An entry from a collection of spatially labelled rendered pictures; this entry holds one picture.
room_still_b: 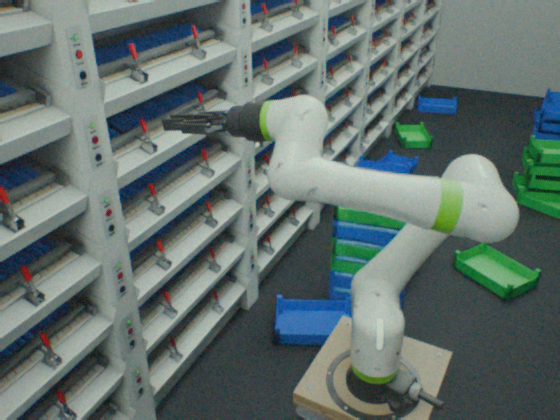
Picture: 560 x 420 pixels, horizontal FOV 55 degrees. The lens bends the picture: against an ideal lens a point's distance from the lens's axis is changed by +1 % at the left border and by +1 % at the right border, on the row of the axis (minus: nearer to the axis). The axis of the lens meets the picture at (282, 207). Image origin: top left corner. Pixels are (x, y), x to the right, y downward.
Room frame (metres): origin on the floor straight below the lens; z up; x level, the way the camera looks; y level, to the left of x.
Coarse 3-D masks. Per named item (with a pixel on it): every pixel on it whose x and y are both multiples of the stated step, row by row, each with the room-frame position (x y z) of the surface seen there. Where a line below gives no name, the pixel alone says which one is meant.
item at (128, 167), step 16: (208, 80) 1.76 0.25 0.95; (224, 96) 1.71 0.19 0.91; (240, 96) 1.71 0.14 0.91; (192, 112) 1.58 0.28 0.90; (160, 128) 1.44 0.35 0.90; (128, 144) 1.32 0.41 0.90; (160, 144) 1.36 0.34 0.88; (176, 144) 1.39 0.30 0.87; (128, 160) 1.25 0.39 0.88; (144, 160) 1.27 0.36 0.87; (160, 160) 1.34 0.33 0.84; (128, 176) 1.21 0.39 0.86
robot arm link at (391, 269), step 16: (464, 160) 1.16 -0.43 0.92; (480, 160) 1.15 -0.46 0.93; (448, 176) 1.15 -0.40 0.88; (464, 176) 1.10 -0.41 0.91; (480, 176) 1.07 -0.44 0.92; (496, 176) 1.09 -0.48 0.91; (400, 240) 1.17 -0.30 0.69; (416, 240) 1.14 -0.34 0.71; (432, 240) 1.13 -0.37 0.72; (384, 256) 1.17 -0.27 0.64; (400, 256) 1.14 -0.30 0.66; (416, 256) 1.13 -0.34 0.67; (368, 272) 1.17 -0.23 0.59; (384, 272) 1.15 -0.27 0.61; (400, 272) 1.13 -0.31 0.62; (352, 288) 1.17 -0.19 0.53; (384, 288) 1.12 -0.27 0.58; (400, 288) 1.14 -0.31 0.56
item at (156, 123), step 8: (208, 96) 1.67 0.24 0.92; (216, 96) 1.72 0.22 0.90; (184, 104) 1.57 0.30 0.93; (192, 104) 1.58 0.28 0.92; (200, 104) 1.62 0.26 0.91; (168, 112) 1.50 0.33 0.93; (176, 112) 1.51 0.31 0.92; (184, 112) 1.55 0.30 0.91; (152, 120) 1.43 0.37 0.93; (160, 120) 1.44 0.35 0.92; (136, 128) 1.36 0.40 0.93; (152, 128) 1.41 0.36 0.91; (120, 136) 1.31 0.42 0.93; (128, 136) 1.32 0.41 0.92; (112, 144) 1.26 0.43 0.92; (120, 144) 1.29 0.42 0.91; (112, 152) 1.26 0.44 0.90; (120, 152) 1.26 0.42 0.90
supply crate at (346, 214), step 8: (336, 208) 1.77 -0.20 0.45; (344, 208) 1.76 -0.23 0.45; (336, 216) 1.77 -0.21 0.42; (344, 216) 1.76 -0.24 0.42; (352, 216) 1.75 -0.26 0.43; (360, 216) 1.74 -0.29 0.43; (368, 216) 1.74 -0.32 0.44; (376, 216) 1.73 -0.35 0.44; (384, 216) 1.72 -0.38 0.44; (376, 224) 1.73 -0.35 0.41; (384, 224) 1.72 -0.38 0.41; (392, 224) 1.71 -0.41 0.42; (400, 224) 1.70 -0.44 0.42
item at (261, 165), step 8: (272, 144) 2.16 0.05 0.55; (264, 152) 2.08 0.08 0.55; (272, 152) 2.09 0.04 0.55; (256, 160) 2.01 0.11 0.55; (264, 160) 2.01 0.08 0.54; (256, 168) 1.95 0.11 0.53; (264, 168) 1.96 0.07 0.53; (256, 176) 1.91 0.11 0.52; (264, 176) 1.93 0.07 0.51; (256, 184) 1.80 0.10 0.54; (264, 184) 1.88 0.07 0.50; (256, 192) 1.81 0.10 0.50; (264, 192) 1.90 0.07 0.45
